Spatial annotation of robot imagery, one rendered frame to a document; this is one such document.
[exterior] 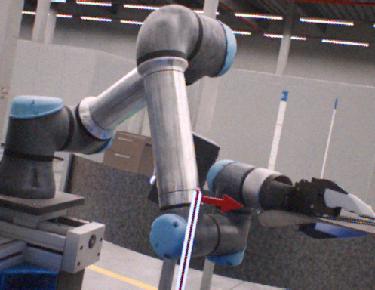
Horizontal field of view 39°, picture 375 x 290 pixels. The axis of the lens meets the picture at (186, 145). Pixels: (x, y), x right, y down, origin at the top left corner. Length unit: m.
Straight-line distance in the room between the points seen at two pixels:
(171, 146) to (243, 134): 6.31
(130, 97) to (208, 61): 0.22
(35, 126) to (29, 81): 10.24
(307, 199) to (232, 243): 0.19
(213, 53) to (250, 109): 6.15
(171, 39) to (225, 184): 0.28
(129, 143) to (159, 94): 6.67
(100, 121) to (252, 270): 1.57
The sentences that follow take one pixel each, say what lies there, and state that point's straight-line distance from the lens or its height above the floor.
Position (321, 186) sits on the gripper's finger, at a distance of 0.86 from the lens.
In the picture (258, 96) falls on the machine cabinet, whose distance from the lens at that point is 7.20.
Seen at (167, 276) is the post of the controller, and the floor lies 0.91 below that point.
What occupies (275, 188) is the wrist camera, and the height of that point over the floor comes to 1.20.
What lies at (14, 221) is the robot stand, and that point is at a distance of 1.27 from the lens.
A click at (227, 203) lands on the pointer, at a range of 0.70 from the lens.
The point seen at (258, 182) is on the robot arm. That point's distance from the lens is 0.94.
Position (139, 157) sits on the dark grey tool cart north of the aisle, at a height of 0.61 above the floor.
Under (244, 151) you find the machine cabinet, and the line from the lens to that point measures 7.21.
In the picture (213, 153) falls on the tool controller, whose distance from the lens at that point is 1.27.
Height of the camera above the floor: 1.28
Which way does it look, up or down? 3 degrees down
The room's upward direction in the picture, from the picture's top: 10 degrees clockwise
